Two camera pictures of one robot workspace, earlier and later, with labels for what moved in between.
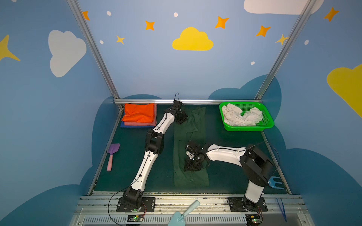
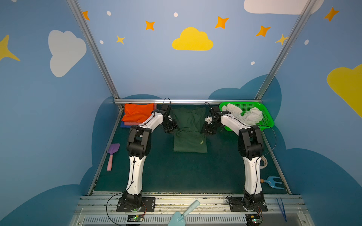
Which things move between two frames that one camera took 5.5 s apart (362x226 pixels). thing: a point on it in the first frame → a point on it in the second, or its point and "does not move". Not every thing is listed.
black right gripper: x=193 y=162 → x=209 y=128
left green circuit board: x=135 y=218 does not move
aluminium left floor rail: x=119 y=113 does not move
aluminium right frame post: x=287 y=48 does not move
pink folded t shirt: x=153 y=123 does not move
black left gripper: x=182 y=117 → x=171 y=125
